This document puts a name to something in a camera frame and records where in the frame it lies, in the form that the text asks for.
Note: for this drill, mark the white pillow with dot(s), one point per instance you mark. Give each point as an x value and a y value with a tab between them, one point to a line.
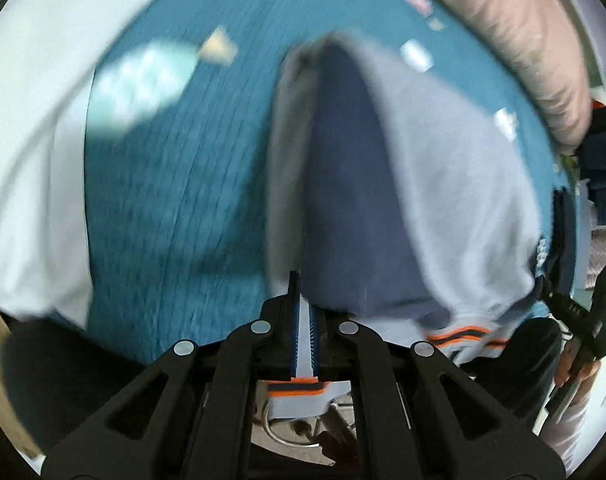
33	160

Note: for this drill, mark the person's right hand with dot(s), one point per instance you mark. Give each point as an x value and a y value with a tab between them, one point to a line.
564	372

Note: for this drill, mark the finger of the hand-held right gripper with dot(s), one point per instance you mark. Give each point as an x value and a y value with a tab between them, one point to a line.
568	307

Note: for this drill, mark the pink quilt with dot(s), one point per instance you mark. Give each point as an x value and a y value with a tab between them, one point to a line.
523	35

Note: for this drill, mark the person's right forearm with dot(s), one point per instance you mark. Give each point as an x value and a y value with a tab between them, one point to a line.
568	440

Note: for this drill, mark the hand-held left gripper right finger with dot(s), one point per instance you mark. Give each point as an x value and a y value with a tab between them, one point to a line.
313	335

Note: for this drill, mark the person's right leg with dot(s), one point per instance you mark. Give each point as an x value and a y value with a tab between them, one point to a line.
513	365

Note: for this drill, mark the tan board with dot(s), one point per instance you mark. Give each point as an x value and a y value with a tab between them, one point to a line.
3	385

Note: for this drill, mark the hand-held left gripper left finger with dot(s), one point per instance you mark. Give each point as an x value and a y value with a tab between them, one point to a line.
294	330

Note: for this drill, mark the teal quilted bed mat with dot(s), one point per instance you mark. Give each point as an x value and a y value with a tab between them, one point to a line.
183	185

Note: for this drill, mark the grey and navy jacket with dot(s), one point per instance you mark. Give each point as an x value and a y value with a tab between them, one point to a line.
433	185

